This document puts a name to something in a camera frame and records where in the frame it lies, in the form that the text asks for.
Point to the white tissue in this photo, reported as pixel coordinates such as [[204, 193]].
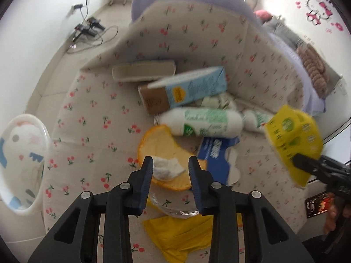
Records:
[[167, 167]]

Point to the white round bin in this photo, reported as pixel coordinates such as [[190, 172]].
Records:
[[16, 169]]

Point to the pink cartoon wall sticker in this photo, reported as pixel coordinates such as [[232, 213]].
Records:
[[319, 11]]

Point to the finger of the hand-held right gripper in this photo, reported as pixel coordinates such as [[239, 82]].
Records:
[[305, 163]]

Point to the grey cloth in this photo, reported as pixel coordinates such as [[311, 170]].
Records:
[[285, 31]]

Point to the small white green-label bottle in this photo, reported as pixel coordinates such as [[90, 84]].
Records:
[[255, 120]]

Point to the wall plug adapter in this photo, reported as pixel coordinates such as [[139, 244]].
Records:
[[79, 6]]

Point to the black charger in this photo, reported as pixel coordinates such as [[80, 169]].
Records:
[[85, 30], [95, 22]]

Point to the brown knitted cushion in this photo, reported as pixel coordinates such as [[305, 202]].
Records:
[[314, 68]]

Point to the clear plastic wrap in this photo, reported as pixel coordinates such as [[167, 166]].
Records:
[[170, 211]]

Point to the yellow snack packet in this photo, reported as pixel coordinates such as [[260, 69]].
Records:
[[293, 134]]

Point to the flat book-shaped box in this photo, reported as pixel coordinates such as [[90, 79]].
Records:
[[137, 72]]

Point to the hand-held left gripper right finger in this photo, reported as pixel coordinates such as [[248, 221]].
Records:
[[196, 186]]

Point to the pink plush toy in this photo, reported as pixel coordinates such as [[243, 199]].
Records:
[[262, 14]]

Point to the crumpled white plastic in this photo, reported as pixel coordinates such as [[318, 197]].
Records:
[[216, 101]]

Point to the blue tissue packet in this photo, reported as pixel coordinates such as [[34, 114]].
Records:
[[214, 156]]

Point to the person's right hand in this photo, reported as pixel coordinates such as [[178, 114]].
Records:
[[334, 216]]

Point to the light blue carton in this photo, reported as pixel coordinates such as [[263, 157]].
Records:
[[203, 85]]

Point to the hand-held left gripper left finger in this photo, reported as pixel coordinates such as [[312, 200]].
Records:
[[146, 180]]

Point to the large white green-label bottle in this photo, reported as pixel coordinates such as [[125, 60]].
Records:
[[178, 120]]

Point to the yellow plastic bag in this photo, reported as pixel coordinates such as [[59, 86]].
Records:
[[175, 232]]

